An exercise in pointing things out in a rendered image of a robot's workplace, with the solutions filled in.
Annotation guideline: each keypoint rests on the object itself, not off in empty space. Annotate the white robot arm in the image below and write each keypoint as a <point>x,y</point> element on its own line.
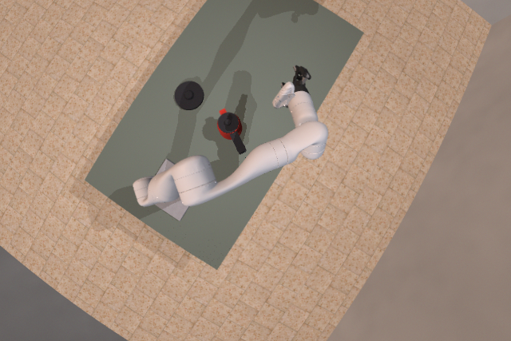
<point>195,178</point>

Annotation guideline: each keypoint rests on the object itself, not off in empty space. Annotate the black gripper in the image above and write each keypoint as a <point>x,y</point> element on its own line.
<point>300,80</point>

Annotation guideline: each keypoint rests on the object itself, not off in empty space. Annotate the red kettle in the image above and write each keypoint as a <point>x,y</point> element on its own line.
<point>229,123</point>

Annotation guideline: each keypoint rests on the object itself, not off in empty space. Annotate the black round disk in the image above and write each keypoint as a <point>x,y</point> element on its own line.
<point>189,95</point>

